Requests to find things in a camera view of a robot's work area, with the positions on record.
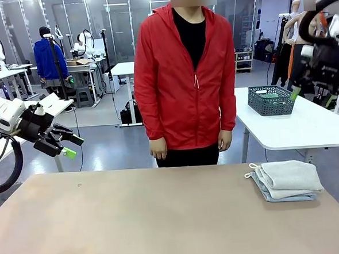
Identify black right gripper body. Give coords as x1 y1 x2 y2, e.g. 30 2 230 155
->
296 39 339 97

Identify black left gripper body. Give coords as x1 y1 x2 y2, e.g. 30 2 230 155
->
17 103 65 159

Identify light grey towel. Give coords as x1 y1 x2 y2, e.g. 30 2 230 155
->
248 157 326 201

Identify person's right forearm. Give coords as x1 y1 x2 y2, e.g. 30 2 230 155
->
134 87 167 143

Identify person's left forearm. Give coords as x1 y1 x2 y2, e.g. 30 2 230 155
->
217 79 240 133

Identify person's left hand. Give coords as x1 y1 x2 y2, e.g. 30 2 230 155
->
217 130 233 153

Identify person's right hand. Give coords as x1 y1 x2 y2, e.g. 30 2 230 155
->
148 137 169 161

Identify green cloth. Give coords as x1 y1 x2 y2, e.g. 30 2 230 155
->
263 93 284 107

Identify white side table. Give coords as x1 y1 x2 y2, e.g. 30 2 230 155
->
234 81 339 172
0 91 79 176

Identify black hanging trousers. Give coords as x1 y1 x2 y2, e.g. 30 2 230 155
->
270 42 296 87

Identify grey plastic step stool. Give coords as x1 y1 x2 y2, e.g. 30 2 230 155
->
74 85 97 109

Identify bare mannequin with dark skirt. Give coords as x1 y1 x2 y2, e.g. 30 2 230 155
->
282 0 329 93

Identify black luggage bags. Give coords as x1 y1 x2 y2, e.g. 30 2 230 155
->
253 39 276 64

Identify wooden shoe shelf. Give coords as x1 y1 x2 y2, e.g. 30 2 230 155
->
234 51 255 74

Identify black bag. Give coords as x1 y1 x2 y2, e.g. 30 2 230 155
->
119 101 143 126

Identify white background workbench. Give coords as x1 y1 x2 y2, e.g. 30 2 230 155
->
29 61 101 110

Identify white mannequin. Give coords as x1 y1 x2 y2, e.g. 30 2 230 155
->
290 0 303 43

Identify black tripod stand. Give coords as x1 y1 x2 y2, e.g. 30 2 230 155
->
46 34 77 103

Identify cardboard box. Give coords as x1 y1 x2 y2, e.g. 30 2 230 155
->
67 58 93 67

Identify person in blue hoodie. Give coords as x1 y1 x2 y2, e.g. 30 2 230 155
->
32 25 71 99

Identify dark grey stool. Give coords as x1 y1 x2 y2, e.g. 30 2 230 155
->
0 182 26 214

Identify white standing desk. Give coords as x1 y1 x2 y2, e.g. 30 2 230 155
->
110 61 140 128

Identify black pole stand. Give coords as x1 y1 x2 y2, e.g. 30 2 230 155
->
99 28 113 79

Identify person in red jacket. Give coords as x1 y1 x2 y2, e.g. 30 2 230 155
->
128 0 242 170

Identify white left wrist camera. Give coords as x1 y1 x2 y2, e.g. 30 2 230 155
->
33 101 46 116

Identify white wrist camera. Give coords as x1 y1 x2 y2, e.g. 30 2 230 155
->
300 43 317 59
33 101 46 116

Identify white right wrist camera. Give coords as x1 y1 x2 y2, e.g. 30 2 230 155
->
300 43 317 59

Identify black left arm hose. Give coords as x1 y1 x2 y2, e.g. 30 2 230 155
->
0 132 27 195

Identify black right arm cable sleeve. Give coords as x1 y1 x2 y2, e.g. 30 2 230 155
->
296 0 339 47

